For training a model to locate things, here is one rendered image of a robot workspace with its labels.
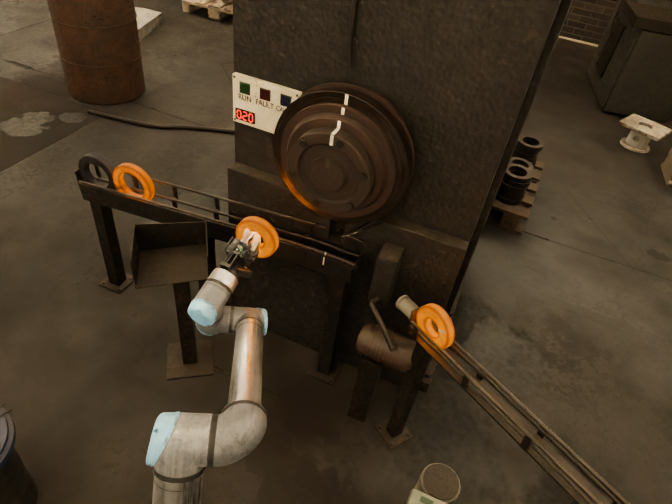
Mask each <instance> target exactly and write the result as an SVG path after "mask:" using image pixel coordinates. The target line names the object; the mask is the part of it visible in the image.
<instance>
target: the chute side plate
mask: <svg viewBox="0 0 672 504"><path fill-rule="evenodd" d="M78 185H79V188H80V191H81V194H82V197H83V199H84V200H87V201H89V197H88V196H90V197H92V198H95V199H98V200H99V201H100V205H103V206H107V207H110V208H113V209H117V210H120V211H123V212H127V213H130V214H133V215H137V216H140V217H143V218H146V219H150V220H153V221H156V222H160V223H174V222H199V221H206V224H207V237H210V238H213V239H216V240H220V241H223V242H226V243H228V242H229V240H230V239H231V237H232V236H233V238H234V239H235V238H236V228H233V227H229V226H226V225H222V224H219V223H215V222H212V221H208V220H205V219H202V218H198V217H195V216H191V215H188V214H184V213H181V212H177V211H174V210H171V209H167V208H163V207H160V206H157V205H153V204H150V203H146V202H143V201H140V200H136V199H133V198H129V197H126V196H122V195H119V194H116V193H112V192H109V191H105V190H102V189H98V188H95V187H91V186H88V185H84V184H81V183H78ZM271 256H273V257H276V258H279V259H283V260H286V261H289V262H293V263H296V264H299V265H303V266H306V267H308V268H311V269H314V270H316V271H319V272H321V273H324V274H327V275H329V276H332V271H335V272H338V273H340V274H343V275H345V276H347V278H346V282H348V283H350V279H351V274H352V269H353V266H351V265H348V264H345V263H343V262H340V261H337V260H335V259H332V258H329V257H327V256H324V255H321V254H319V253H316V252H313V251H311V250H308V249H307V250H306V249H305V248H301V247H298V246H294V245H291V244H288V243H284V242H281V241H279V246H278V248H277V250H276V251H275V252H274V253H273V254H272V255H271ZM323 257H325V260H324V265H322V264H323Z"/></svg>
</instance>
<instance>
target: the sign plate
mask: <svg viewBox="0 0 672 504"><path fill-rule="evenodd" d="M240 82H241V83H244V84H248V85H249V95H247V94H244V93H241V92H240ZM260 88H261V89H264V90H267V91H270V97H269V101H267V100H264V99H260ZM281 95H284V96H287V97H290V98H291V100H290V104H291V103H292V102H293V101H295V100H296V99H297V98H298V97H299V96H301V95H302V92H301V91H298V90H295V89H291V88H288V87H285V86H281V85H278V84H274V83H271V82H268V81H264V80H261V79H258V78H254V77H251V76H248V75H244V74H241V73H238V72H234V73H233V121H236V122H239V123H242V124H246V125H249V126H252V127H255V128H258V129H261V130H264V131H267V132H270V133H273V134H274V132H275V128H276V125H277V122H278V120H279V118H280V116H281V114H282V113H283V111H284V110H285V109H286V108H287V107H286V106H283V105H280V104H281ZM237 110H240V111H241V114H240V111H238V113H237ZM243 111H244V112H246V113H247V116H246V113H244V112H243ZM249 113H250V114H252V115H253V118H252V115H250V114H249ZM237 114H238V117H239V118H240V115H241V118H240V119H239V118H238V117H237ZM248 114H249V117H248ZM243 115H244V116H246V117H244V116H243ZM248 118H249V121H251V122H252V119H253V122H252V123H251V122H249V121H248ZM243 119H245V120H246V121H245V120H243Z"/></svg>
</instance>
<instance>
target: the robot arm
mask: <svg viewBox="0 0 672 504"><path fill-rule="evenodd" d="M252 240H253V241H252ZM230 241H231V244H230V245H229V247H228V244H229V243H230ZM250 241H252V243H250ZM260 242H261V236H260V235H259V234H258V233H257V232H250V231H249V230H248V229H247V228H246V229H245V230H244V233H243V238H242V239H241V240H240V239H238V238H235V239H234V238H233V236H232V237H231V239H230V240H229V242H228V243H227V245H226V246H225V248H224V249H225V252H226V255H227V257H226V259H225V260H224V262H223V261H221V263H220V266H219V268H215V269H214V270H213V271H212V273H211V274H210V276H209V277H208V278H207V280H206V282H205V283H204V285H203V286H202V288H201V289H200V291H199V292H198V294H197V295H196V297H195V298H194V300H193V301H192V302H191V303H190V305H189V308H188V315H190V317H191V318H192V319H193V320H194V321H195V325H196V327H197V329H198V330H199V331H200V332H201V333H202V334H204V335H207V336H212V335H215V334H218V333H232V334H236V337H235V346H234V354H233V363H232V371H231V380H230V389H229V397H228V404H227V405H226V406H225V407H224V408H223V410H222V412H221V414H209V413H184V412H180V411H177V412H164V413H162V414H160V415H159V416H158V417H157V419H156V422H155V425H154V428H153V432H152V435H151V439H150V443H149V447H148V451H147V456H146V465H149V466H150V467H152V466H153V474H154V483H153V499H152V504H201V497H202V485H203V473H204V471H205V467H222V466H226V465H229V464H232V463H235V462H237V461H238V460H240V459H242V458H244V457H245V456H246V455H248V454H249V453H250V452H252V451H253V450H254V449H255V448H256V447H257V445H258V444H259V443H260V442H261V440H262V438H263V436H264V434H265V432H266V428H267V413H266V411H265V409H264V407H263V406H262V405H261V394H262V351H263V335H266V333H267V327H268V313H267V310H266V309H262V308H258V307H257V308H250V307H236V306H224V305H225V304H226V302H227V301H228V299H229V297H230V296H231V294H232V293H233V291H234V290H235V288H236V287H237V285H238V280H237V279H238V277H242V278H251V275H252V271H250V269H247V268H246V266H250V263H251V262H252V261H253V262H254V260H255V259H256V258H257V256H258V255H259V252H260ZM249 243H250V244H249ZM244 267H245V268H244Z"/></svg>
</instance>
